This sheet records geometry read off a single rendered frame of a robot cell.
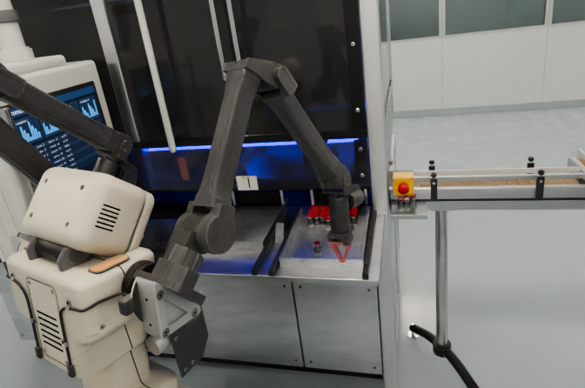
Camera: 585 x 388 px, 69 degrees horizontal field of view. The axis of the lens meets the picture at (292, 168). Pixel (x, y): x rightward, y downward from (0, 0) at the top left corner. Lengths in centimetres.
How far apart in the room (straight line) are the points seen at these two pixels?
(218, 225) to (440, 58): 545
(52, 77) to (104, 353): 93
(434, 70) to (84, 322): 565
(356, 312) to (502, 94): 482
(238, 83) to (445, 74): 533
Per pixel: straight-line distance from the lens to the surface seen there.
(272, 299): 194
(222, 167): 87
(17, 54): 159
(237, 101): 91
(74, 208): 88
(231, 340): 218
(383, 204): 160
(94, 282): 85
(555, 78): 641
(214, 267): 144
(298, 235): 152
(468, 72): 617
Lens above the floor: 163
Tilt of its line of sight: 21 degrees down
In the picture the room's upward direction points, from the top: 8 degrees counter-clockwise
